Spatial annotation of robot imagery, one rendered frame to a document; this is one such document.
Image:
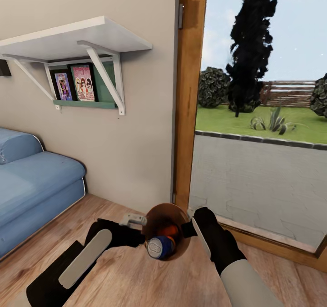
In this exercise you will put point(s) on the can of soda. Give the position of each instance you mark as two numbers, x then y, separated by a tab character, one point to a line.
171	230
172	245
158	247

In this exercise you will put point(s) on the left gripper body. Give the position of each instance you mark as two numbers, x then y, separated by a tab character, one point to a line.
131	237

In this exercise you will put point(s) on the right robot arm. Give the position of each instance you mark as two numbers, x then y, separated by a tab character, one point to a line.
244	286

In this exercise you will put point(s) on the trash can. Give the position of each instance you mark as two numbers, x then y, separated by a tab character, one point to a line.
162	216

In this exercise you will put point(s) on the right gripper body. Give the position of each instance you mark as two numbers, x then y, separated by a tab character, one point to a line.
188	230

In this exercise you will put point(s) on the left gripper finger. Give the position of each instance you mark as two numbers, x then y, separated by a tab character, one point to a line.
142	239

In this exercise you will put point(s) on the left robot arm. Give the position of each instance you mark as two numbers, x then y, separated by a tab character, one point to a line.
57	283

